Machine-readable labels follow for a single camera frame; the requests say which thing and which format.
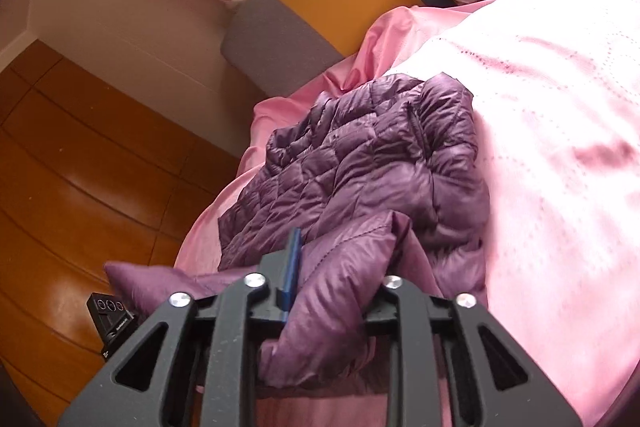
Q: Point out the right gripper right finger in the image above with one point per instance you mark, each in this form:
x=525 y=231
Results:
x=453 y=364

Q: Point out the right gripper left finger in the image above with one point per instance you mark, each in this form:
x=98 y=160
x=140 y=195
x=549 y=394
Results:
x=150 y=378

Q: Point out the purple down jacket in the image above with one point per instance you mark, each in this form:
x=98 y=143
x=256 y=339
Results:
x=382 y=180

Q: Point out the pink bed cover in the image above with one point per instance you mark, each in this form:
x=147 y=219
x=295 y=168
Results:
x=556 y=98

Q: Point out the grey yellow blue headboard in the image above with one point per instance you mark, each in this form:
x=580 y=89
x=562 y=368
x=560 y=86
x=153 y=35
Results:
x=280 y=45

